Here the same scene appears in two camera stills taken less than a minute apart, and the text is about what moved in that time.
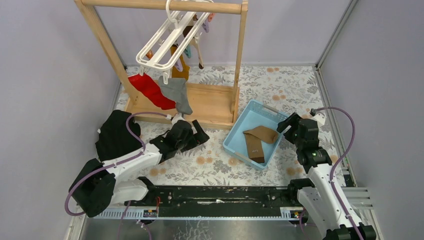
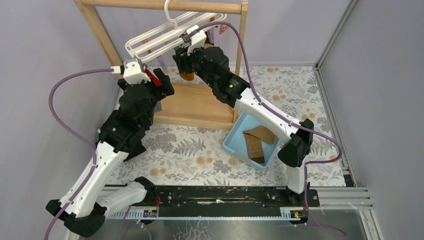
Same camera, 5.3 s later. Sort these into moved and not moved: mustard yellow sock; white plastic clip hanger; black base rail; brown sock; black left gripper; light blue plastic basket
Moved: mustard yellow sock; black left gripper; white plastic clip hanger
Not moved: brown sock; black base rail; light blue plastic basket
